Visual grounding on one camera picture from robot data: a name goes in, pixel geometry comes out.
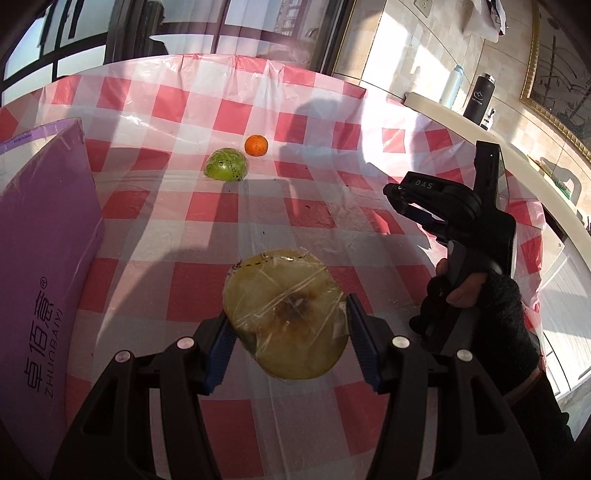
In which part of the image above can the red white checkered tablecloth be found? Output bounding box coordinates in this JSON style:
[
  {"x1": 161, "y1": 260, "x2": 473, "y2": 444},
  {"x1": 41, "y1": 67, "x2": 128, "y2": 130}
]
[{"x1": 1, "y1": 55, "x2": 552, "y2": 479}]

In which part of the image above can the clear water bottle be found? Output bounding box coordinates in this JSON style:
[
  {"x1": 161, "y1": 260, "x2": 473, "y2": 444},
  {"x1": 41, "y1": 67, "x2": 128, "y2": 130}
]
[{"x1": 439, "y1": 64, "x2": 464, "y2": 109}]

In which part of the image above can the purple cardboard box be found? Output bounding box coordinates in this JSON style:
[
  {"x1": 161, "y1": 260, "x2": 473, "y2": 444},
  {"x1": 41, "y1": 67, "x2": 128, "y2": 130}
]
[{"x1": 1, "y1": 118, "x2": 104, "y2": 477}]

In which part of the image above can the right hand with black glove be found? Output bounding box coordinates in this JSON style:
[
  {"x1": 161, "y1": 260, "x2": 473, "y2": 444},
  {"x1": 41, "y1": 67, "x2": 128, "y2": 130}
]
[{"x1": 409, "y1": 259, "x2": 542, "y2": 398}]

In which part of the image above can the green half fruit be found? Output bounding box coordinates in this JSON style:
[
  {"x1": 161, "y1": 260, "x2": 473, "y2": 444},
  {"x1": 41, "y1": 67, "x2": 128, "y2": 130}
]
[{"x1": 204, "y1": 148, "x2": 249, "y2": 182}]

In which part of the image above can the gold framed picture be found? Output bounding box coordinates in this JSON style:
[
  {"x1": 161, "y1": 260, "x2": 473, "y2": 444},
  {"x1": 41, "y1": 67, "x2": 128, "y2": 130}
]
[{"x1": 520, "y1": 1, "x2": 590, "y2": 159}]

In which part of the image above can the black water bottle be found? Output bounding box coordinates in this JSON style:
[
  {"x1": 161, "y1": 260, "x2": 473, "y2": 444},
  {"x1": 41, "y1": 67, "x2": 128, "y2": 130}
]
[{"x1": 463, "y1": 73, "x2": 496, "y2": 125}]

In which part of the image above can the small orange tangerine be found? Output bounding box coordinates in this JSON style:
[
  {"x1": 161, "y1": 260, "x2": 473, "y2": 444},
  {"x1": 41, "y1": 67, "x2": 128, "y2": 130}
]
[{"x1": 243, "y1": 135, "x2": 269, "y2": 157}]

